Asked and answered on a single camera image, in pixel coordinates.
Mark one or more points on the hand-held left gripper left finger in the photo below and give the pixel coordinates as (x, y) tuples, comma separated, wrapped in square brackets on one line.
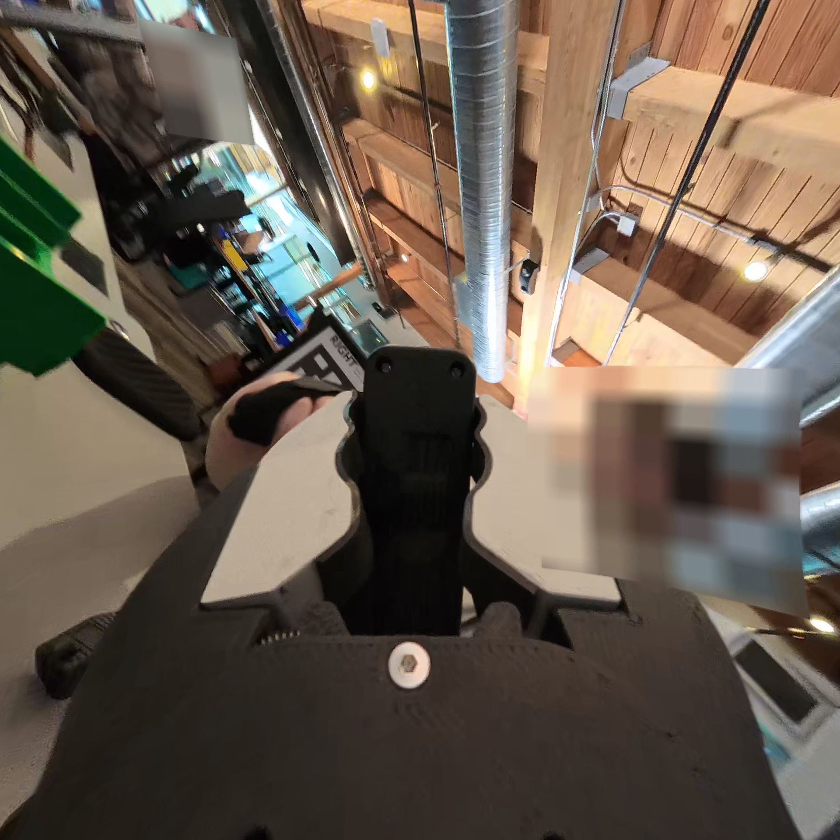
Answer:
[(289, 499)]

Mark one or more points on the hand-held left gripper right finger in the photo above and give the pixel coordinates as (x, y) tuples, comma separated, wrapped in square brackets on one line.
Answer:
[(505, 499)]

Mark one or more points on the person's right hand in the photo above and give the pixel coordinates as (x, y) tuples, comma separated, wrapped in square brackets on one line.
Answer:
[(220, 453)]

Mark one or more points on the small round table cap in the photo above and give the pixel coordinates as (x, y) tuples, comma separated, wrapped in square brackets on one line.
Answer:
[(121, 329)]

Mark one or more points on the green plastic bin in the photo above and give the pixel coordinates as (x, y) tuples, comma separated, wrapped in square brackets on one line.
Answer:
[(39, 315)]

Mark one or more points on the dark square table grommet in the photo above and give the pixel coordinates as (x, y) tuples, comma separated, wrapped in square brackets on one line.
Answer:
[(85, 266)]

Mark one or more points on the black ceiling fixture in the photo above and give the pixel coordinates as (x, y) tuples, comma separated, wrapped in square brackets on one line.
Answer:
[(529, 275)]

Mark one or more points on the white junction box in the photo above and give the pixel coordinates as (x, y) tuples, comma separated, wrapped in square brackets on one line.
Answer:
[(627, 225)]

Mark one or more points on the round ceiling light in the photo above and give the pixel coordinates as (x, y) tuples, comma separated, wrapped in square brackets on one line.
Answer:
[(368, 79), (755, 270), (822, 625)]

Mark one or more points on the black ceiling rod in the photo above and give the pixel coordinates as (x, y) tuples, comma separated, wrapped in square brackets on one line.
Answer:
[(432, 164), (694, 164)]

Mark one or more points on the grey metal beam bracket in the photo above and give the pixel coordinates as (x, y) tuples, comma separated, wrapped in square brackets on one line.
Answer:
[(633, 85), (590, 264)]

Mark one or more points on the silver ceiling duct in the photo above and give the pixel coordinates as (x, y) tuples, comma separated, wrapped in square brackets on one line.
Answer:
[(482, 197)]

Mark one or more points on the large silver duct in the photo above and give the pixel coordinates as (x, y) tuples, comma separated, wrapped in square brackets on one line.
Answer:
[(814, 328)]

